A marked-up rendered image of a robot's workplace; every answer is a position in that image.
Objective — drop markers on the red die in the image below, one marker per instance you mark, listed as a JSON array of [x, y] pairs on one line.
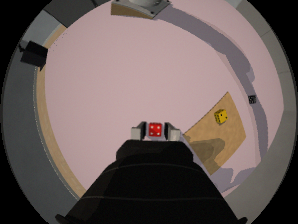
[[155, 129]]

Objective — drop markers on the yellow die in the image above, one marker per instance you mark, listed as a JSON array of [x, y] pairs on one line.
[[220, 115]]

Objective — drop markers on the tan flat mat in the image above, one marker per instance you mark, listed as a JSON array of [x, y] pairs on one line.
[[214, 143]]

